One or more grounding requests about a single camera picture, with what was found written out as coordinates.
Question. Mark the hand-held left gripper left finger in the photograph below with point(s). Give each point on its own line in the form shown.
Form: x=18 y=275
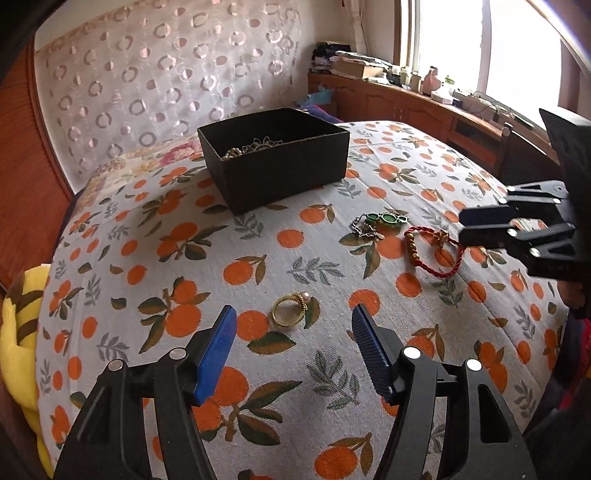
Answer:
x=212 y=364

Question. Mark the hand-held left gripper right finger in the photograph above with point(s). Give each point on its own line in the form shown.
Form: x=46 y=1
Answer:
x=371 y=360

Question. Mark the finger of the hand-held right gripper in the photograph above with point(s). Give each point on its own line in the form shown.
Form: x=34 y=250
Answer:
x=485 y=216
x=485 y=237

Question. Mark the black square box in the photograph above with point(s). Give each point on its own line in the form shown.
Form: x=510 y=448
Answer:
x=277 y=180

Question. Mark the white power strip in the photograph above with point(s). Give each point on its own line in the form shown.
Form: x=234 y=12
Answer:
x=480 y=106

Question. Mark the orange fruit print blanket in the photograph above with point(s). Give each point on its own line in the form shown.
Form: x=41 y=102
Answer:
x=300 y=272

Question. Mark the wooden cabinet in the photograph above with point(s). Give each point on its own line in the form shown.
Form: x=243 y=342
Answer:
x=415 y=110

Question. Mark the pink figurine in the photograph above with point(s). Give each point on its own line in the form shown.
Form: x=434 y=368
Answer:
x=431 y=81

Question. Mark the window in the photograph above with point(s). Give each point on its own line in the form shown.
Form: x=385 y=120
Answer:
x=461 y=46

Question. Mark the purple blanket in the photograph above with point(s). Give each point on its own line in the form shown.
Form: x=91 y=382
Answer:
x=323 y=113

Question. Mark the yellow plush toy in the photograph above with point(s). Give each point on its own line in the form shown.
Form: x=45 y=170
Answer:
x=18 y=350

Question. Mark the pile of books and papers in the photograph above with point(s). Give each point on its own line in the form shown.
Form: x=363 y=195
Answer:
x=355 y=64

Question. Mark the teal paper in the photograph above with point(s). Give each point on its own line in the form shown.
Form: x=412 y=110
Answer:
x=318 y=98

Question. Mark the floral bedsheet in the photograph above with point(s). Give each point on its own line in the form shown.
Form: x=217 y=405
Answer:
x=138 y=161

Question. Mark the white window curtain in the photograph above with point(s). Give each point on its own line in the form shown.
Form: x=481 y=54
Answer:
x=358 y=23

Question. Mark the brown slatted wardrobe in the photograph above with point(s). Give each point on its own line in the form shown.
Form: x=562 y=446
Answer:
x=27 y=184

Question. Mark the circle patterned sheer curtain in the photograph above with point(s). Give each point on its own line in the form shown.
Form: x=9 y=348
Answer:
x=161 y=74

